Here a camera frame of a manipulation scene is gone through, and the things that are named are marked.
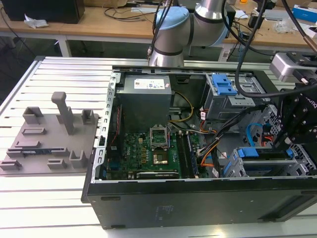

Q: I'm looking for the small black box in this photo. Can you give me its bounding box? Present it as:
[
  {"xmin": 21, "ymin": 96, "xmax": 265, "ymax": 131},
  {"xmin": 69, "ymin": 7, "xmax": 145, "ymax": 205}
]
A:
[{"xmin": 248, "ymin": 13, "xmax": 264, "ymax": 28}]

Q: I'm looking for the metal disk bay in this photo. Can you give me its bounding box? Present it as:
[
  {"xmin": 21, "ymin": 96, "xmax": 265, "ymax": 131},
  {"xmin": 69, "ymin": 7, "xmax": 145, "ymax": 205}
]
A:
[{"xmin": 221, "ymin": 146, "xmax": 317, "ymax": 178}]

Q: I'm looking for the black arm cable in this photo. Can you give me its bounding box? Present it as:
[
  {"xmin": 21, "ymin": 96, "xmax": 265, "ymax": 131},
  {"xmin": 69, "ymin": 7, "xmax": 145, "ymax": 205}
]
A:
[{"xmin": 148, "ymin": 0, "xmax": 171, "ymax": 55}]

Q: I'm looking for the grey metal drive cage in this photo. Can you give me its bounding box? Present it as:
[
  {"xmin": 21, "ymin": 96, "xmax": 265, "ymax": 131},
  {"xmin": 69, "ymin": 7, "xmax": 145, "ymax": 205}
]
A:
[{"xmin": 203, "ymin": 73, "xmax": 272, "ymax": 122}]

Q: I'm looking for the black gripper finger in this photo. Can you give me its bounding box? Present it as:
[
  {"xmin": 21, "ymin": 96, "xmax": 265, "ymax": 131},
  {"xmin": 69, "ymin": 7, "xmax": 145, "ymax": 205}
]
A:
[
  {"xmin": 272, "ymin": 116, "xmax": 310, "ymax": 150},
  {"xmin": 276, "ymin": 88, "xmax": 304, "ymax": 132}
]

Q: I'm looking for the red wire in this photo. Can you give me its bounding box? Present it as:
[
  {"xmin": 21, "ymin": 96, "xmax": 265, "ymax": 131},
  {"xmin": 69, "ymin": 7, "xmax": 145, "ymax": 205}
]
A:
[{"xmin": 116, "ymin": 104, "xmax": 123, "ymax": 140}]

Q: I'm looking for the crumpled white plastic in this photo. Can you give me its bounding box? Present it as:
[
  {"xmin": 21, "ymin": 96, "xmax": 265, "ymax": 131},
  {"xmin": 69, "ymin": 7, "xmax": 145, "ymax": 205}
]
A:
[{"xmin": 24, "ymin": 13, "xmax": 50, "ymax": 28}]

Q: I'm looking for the blue disk wire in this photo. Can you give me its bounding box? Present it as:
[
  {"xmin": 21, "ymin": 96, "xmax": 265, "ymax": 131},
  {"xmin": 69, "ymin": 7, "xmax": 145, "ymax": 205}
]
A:
[{"xmin": 246, "ymin": 122, "xmax": 264, "ymax": 148}]

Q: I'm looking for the black graphics card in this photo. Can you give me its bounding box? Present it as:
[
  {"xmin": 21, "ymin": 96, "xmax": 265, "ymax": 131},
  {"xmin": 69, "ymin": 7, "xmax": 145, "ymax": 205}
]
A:
[{"xmin": 128, "ymin": 170, "xmax": 180, "ymax": 179}]

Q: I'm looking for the blue cardboard box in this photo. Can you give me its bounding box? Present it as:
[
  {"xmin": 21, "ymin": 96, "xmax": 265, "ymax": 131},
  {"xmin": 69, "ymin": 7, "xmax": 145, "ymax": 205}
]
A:
[{"xmin": 291, "ymin": 4, "xmax": 317, "ymax": 22}]

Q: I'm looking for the black cable copper end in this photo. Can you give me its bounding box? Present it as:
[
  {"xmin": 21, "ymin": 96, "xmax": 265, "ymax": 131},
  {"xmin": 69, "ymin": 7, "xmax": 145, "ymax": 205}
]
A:
[{"xmin": 282, "ymin": 0, "xmax": 317, "ymax": 53}]

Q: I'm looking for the metal socket cover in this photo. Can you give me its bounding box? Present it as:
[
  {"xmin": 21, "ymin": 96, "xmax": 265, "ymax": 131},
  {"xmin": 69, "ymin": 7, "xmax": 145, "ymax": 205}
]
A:
[{"xmin": 150, "ymin": 126, "xmax": 170, "ymax": 150}]

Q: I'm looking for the large black box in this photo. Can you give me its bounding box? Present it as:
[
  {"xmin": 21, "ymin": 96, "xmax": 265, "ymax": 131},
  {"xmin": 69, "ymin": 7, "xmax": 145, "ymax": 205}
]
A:
[{"xmin": 1, "ymin": 0, "xmax": 85, "ymax": 25}]

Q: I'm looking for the grey flat box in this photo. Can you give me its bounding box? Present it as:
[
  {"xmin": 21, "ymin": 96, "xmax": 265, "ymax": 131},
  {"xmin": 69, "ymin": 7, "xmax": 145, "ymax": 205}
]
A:
[{"xmin": 264, "ymin": 9, "xmax": 292, "ymax": 21}]

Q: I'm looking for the yellow wire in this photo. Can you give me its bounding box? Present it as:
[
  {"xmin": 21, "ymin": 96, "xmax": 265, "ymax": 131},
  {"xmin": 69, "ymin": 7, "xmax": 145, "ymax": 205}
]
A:
[{"xmin": 168, "ymin": 91, "xmax": 195, "ymax": 123}]

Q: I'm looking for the grey parts rack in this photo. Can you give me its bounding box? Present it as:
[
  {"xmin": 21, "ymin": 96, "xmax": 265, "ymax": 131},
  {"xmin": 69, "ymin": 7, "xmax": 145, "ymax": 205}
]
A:
[{"xmin": 0, "ymin": 91, "xmax": 100, "ymax": 177}]

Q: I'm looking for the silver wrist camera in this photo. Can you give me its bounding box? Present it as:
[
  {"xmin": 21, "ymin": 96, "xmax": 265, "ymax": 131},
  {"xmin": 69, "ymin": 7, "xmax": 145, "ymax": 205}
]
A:
[{"xmin": 269, "ymin": 53, "xmax": 306, "ymax": 82}]

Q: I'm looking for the black PC case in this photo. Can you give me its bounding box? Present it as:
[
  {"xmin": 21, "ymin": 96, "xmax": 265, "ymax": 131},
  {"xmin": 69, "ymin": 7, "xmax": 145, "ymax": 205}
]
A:
[{"xmin": 81, "ymin": 64, "xmax": 317, "ymax": 230}]

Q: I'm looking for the clear plastic bag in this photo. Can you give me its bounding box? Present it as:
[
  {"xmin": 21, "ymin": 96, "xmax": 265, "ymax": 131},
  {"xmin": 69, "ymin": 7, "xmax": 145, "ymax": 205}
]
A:
[{"xmin": 273, "ymin": 19, "xmax": 298, "ymax": 33}]

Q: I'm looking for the orange wire bundle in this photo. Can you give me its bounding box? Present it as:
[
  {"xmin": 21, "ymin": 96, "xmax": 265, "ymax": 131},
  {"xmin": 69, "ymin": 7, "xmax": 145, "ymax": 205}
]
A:
[{"xmin": 198, "ymin": 142, "xmax": 220, "ymax": 172}]

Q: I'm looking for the thick black camera cable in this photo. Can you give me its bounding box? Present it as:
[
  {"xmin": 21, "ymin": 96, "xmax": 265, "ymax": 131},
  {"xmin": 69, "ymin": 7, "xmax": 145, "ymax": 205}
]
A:
[{"xmin": 221, "ymin": 0, "xmax": 282, "ymax": 99}]

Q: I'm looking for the orange black power wire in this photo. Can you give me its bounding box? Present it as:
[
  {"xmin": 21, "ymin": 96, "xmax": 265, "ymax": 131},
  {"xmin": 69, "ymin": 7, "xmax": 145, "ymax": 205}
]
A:
[{"xmin": 262, "ymin": 123, "xmax": 274, "ymax": 147}]

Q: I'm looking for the black wire bundle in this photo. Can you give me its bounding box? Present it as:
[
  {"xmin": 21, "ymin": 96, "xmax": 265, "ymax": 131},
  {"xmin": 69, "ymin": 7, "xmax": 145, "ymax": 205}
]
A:
[{"xmin": 214, "ymin": 104, "xmax": 269, "ymax": 142}]

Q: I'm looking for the grey power supply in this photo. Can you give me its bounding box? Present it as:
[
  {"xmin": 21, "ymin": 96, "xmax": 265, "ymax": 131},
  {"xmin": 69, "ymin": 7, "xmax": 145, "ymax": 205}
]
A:
[{"xmin": 116, "ymin": 75, "xmax": 175, "ymax": 124}]

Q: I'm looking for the green RAM stick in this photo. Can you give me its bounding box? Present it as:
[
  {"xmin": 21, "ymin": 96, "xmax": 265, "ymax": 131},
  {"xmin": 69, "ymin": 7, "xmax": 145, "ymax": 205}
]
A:
[{"xmin": 21, "ymin": 148, "xmax": 54, "ymax": 156}]

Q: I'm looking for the blue drive latch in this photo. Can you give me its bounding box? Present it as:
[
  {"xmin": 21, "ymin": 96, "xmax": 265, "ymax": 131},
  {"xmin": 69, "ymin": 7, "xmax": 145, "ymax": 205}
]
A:
[{"xmin": 212, "ymin": 73, "xmax": 238, "ymax": 97}]

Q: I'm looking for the green motherboard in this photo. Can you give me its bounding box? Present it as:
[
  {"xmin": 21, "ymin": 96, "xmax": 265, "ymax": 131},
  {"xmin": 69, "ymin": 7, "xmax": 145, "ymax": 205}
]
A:
[{"xmin": 106, "ymin": 131, "xmax": 206, "ymax": 179}]

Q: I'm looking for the wooden desk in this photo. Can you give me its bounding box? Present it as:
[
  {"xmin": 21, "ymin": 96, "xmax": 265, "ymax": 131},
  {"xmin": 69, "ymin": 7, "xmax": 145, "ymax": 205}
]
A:
[{"xmin": 0, "ymin": 0, "xmax": 317, "ymax": 60}]

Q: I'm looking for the CPU socket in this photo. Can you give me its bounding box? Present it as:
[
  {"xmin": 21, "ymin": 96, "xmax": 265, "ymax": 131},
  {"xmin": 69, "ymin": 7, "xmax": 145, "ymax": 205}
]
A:
[{"xmin": 152, "ymin": 151, "xmax": 170, "ymax": 167}]

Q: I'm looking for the black RAM slot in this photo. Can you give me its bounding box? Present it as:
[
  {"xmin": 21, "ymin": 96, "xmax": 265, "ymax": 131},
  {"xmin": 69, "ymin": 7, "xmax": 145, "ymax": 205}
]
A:
[{"xmin": 177, "ymin": 132, "xmax": 190, "ymax": 178}]

